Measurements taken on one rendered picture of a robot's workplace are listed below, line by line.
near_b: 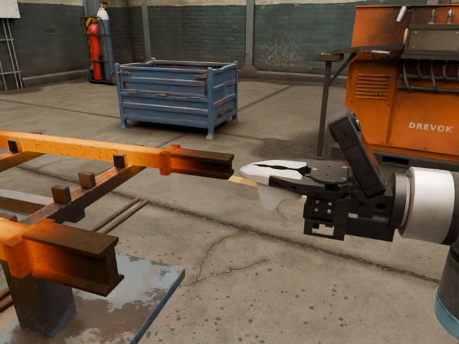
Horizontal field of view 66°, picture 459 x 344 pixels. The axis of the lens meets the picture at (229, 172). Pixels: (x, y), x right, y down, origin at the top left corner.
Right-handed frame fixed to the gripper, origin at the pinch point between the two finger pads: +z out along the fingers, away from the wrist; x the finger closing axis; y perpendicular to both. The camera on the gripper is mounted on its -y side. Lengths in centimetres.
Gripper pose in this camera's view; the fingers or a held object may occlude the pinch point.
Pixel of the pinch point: (248, 166)
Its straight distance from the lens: 50.2
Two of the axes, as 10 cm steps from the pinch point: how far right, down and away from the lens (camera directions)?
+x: 3.2, -3.7, 8.7
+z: -9.5, -1.2, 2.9
